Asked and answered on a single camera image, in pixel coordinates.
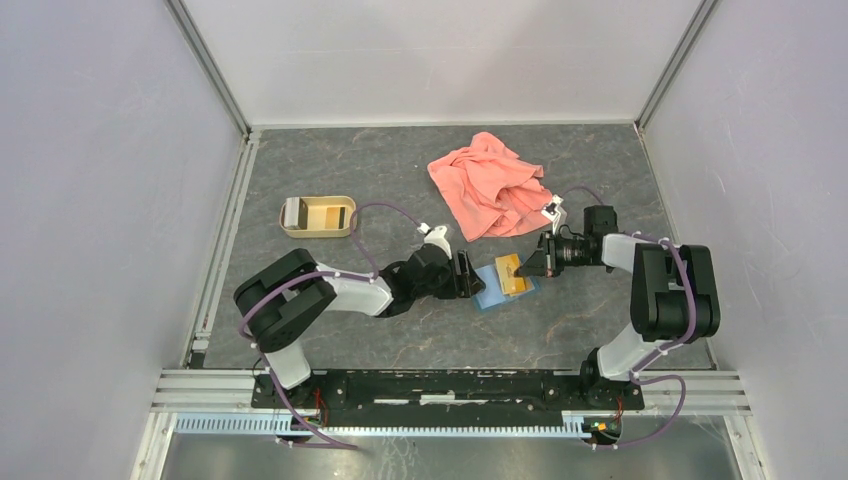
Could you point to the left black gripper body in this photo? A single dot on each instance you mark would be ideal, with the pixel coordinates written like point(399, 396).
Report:
point(444, 287)

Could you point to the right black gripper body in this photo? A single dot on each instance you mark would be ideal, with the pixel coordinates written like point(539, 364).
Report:
point(567, 252)

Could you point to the blue card holder wallet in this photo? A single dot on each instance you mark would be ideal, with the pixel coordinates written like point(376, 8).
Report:
point(492, 296)

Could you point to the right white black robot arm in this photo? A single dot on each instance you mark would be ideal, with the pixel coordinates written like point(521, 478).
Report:
point(673, 301)

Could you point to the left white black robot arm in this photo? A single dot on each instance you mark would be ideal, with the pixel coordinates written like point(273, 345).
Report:
point(282, 301)

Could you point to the grey card stack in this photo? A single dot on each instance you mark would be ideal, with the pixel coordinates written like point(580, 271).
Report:
point(294, 214)

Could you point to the pink crumpled cloth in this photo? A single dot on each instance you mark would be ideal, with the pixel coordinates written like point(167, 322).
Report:
point(490, 191)

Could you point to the beige oval tray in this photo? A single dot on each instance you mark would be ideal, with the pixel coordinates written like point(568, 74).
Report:
point(317, 211)

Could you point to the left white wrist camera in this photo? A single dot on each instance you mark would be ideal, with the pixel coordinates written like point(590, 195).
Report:
point(438, 236)

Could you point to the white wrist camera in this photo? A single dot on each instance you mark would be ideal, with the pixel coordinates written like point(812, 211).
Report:
point(438, 236)
point(554, 213)

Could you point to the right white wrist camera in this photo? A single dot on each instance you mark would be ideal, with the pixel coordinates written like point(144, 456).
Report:
point(554, 213)

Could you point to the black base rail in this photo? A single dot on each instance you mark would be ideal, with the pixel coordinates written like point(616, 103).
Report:
point(449, 398)

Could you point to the white slotted cable duct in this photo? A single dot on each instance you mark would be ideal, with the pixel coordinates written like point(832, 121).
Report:
point(283, 424)

